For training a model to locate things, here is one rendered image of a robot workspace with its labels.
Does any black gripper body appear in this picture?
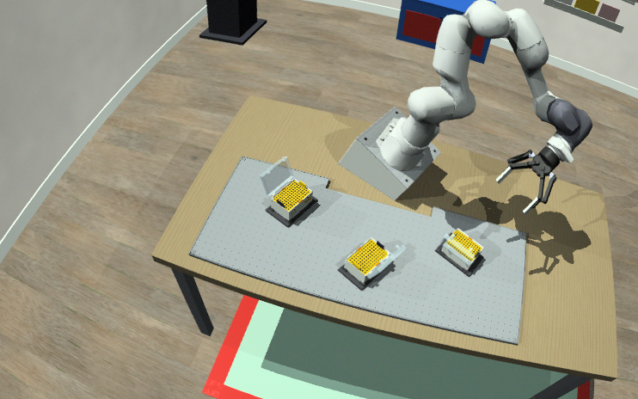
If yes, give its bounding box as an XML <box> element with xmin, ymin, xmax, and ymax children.
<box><xmin>531</xmin><ymin>146</ymin><xmax>560</xmax><ymax>177</ymax></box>

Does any yellow pipette tip rack plate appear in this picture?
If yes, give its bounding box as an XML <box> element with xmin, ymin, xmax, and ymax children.
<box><xmin>273</xmin><ymin>181</ymin><xmax>311</xmax><ymax>211</ymax></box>
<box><xmin>453</xmin><ymin>230</ymin><xmax>482</xmax><ymax>259</ymax></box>

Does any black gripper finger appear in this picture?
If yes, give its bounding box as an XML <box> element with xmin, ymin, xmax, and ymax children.
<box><xmin>496</xmin><ymin>150</ymin><xmax>540</xmax><ymax>184</ymax></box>
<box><xmin>523</xmin><ymin>165</ymin><xmax>557</xmax><ymax>215</ymax></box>

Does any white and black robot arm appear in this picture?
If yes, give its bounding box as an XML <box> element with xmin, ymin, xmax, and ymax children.
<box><xmin>376</xmin><ymin>0</ymin><xmax>592</xmax><ymax>171</ymax></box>

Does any yellow tip rack with holes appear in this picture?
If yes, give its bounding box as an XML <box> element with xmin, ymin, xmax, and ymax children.
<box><xmin>348</xmin><ymin>240</ymin><xmax>387</xmax><ymax>275</ymax></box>

